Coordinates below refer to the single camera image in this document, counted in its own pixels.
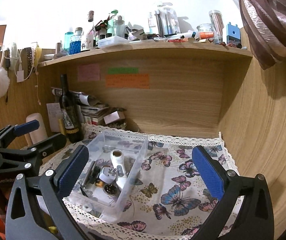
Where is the white power plug adapter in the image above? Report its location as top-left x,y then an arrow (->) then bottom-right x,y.
99,166 -> 117,184

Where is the black round cap object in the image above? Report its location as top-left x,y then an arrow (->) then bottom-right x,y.
103,184 -> 119,196

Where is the clear plastic storage box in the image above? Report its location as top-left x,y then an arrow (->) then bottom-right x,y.
67,131 -> 148,219

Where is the white handheld massager device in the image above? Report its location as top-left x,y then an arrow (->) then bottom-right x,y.
110,150 -> 128,191

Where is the cream ceramic mug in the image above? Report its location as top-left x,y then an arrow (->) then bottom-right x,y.
23,112 -> 49,147

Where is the white handwritten note paper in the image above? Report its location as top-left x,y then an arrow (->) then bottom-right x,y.
46,103 -> 61,132

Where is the dark wine bottle elephant label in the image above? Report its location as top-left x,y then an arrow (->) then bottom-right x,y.
59,74 -> 83,143

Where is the stack of books and papers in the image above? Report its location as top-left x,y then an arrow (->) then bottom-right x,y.
51,87 -> 110,126

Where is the butterfly print lace cloth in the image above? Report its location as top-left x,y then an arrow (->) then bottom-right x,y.
39,123 -> 244,240

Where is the small pink white box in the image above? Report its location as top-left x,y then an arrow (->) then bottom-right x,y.
103,111 -> 125,125

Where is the pink sticky note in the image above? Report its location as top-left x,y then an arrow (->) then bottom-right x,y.
77,63 -> 100,82

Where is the blue glass bottle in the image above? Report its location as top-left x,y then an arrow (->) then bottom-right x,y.
69,27 -> 83,55

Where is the orange sticky note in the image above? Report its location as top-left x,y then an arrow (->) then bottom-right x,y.
105,74 -> 150,89

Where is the green sticky note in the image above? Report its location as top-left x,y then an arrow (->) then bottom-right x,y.
108,67 -> 139,75

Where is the clear white tray on shelf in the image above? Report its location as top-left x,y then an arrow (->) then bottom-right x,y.
98,36 -> 129,49

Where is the blue box on shelf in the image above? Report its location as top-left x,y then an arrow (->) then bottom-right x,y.
226,22 -> 241,46

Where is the pink brown hanging cloth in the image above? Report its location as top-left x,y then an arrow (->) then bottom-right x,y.
239,0 -> 286,70

